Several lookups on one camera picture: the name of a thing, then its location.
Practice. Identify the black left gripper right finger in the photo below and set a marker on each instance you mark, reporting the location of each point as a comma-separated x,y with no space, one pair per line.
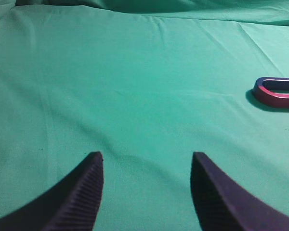
223,205

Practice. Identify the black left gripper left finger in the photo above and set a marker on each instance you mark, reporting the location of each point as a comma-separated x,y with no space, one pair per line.
70,205

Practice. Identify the red horseshoe magnet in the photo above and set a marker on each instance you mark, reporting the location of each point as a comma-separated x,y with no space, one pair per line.
263,91

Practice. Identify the green backdrop cloth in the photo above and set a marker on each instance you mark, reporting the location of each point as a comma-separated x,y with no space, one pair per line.
265,12

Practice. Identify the green table cloth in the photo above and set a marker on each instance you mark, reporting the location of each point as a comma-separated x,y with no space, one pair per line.
145,91

